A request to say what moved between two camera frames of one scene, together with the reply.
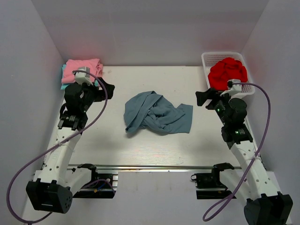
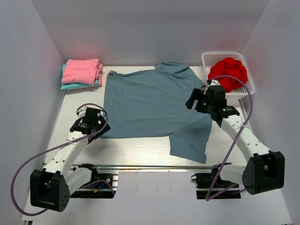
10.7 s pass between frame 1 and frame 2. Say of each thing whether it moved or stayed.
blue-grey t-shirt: moved
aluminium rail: stayed
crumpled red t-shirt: stayed
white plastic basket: stayed
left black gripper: moved
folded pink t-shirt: stayed
